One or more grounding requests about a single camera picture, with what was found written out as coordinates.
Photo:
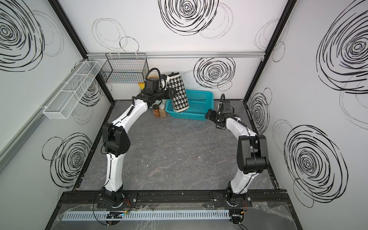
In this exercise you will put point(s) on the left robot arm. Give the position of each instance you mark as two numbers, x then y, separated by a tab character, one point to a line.
115	135

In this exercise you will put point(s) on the light brown spice jar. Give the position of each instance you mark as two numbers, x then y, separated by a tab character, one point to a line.
162	111

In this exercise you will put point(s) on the white wire wall shelf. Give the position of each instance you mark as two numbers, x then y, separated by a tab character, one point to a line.
81	88

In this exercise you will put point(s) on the dark brown spice jar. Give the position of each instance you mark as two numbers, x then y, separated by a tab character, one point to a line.
156	111

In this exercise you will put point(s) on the black wire wall basket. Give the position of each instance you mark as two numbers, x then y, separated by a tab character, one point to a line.
124	68

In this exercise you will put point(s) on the black white patterned knit scarf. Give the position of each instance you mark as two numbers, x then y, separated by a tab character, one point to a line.
180	103

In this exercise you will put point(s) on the white slotted cable duct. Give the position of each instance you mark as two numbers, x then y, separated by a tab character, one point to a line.
146	215

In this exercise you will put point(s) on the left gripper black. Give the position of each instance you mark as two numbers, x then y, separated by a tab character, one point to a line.
170	96

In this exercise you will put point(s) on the yellow toast slice front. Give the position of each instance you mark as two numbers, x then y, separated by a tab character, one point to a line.
142	85

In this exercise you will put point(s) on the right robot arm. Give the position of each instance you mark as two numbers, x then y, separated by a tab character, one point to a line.
252	153

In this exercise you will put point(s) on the teal plastic basket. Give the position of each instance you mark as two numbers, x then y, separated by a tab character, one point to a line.
199	104

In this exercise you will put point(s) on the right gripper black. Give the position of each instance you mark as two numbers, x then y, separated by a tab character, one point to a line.
212	117

